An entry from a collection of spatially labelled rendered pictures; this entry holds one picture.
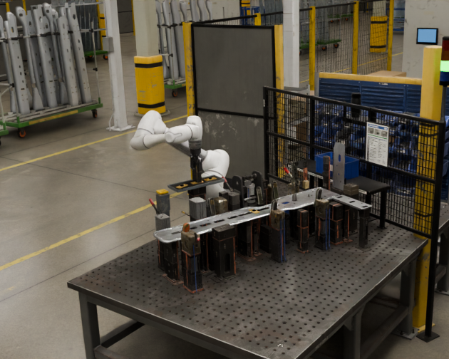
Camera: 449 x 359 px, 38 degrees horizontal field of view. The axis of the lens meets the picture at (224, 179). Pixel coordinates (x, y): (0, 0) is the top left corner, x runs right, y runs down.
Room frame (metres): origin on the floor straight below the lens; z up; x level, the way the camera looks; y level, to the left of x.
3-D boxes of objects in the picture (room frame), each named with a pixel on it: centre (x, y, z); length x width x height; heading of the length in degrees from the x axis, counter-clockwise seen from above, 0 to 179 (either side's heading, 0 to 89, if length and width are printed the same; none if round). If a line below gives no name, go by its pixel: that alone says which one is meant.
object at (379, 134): (4.42, -1.10, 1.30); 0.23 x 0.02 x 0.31; 33
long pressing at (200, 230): (3.94, -0.17, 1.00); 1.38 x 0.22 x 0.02; 123
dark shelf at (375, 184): (4.61, -0.84, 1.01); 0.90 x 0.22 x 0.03; 33
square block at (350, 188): (4.25, -0.88, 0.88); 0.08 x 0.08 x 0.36; 33
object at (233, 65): (6.84, -0.14, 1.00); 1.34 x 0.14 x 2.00; 52
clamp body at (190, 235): (3.48, 0.21, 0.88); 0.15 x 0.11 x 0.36; 33
